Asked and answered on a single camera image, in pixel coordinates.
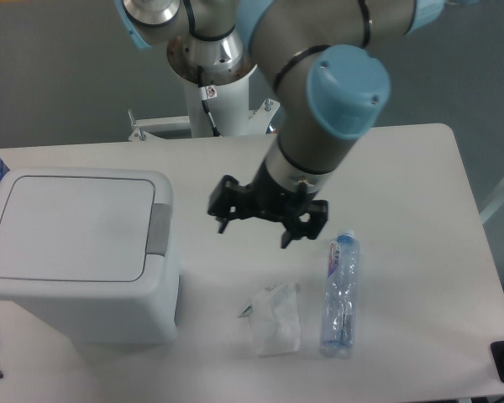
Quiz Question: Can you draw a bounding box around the grey trash can push button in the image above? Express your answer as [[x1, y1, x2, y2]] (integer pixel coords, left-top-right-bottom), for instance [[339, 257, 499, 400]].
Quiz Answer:
[[146, 203, 171, 256]]

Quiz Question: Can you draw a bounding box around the white plastic trash can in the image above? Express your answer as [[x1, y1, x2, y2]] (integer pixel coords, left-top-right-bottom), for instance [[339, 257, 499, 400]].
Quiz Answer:
[[0, 167, 181, 344]]

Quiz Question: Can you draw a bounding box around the white trash can lid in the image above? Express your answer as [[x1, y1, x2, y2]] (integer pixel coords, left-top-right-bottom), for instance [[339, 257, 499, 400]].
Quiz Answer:
[[0, 175, 155, 282]]

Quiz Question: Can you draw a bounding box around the clear empty plastic bottle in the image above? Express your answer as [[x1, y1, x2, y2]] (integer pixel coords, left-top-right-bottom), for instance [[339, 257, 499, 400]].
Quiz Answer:
[[320, 229, 360, 357]]

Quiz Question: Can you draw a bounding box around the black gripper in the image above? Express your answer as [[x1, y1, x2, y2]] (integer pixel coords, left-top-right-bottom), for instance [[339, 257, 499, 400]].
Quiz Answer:
[[207, 165, 328, 249]]

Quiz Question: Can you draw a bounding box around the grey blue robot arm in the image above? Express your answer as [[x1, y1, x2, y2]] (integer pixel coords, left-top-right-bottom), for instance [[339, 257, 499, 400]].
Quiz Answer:
[[114, 1, 444, 245]]

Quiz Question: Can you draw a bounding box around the black cable on pedestal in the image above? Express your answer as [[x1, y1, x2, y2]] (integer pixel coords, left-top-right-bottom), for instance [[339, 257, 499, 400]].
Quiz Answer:
[[196, 65, 223, 138]]

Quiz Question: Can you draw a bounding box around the clear plastic bag with tissue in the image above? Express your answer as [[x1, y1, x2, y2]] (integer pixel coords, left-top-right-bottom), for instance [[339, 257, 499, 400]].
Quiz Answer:
[[238, 282, 302, 357]]

